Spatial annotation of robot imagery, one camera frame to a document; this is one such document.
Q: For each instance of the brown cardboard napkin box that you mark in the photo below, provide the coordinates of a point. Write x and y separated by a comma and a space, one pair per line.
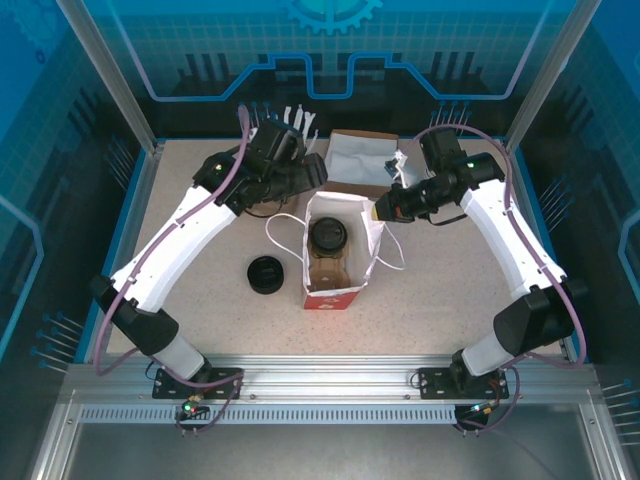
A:
360, 134

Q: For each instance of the white paper-wrapped straw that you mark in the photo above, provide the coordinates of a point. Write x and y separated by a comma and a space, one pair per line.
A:
299, 117
288, 115
310, 122
313, 142

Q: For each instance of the aluminium frame post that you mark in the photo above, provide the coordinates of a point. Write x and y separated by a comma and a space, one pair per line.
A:
115, 75
545, 75

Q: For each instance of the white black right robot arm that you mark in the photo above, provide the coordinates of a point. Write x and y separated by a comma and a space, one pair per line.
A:
505, 240

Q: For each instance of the blue silver table side rail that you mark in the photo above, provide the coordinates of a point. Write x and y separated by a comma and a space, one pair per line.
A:
137, 200
530, 200

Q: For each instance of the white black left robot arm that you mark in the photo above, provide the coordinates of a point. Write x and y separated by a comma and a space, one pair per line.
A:
170, 250

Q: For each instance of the black cup lid stack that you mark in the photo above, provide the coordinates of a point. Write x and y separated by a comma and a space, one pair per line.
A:
266, 275

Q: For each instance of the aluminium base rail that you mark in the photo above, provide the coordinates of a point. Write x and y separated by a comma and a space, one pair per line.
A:
325, 375

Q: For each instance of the red white paper bag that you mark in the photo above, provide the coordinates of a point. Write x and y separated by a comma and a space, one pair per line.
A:
330, 302

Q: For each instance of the white paper napkins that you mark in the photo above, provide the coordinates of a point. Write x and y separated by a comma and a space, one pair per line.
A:
355, 160

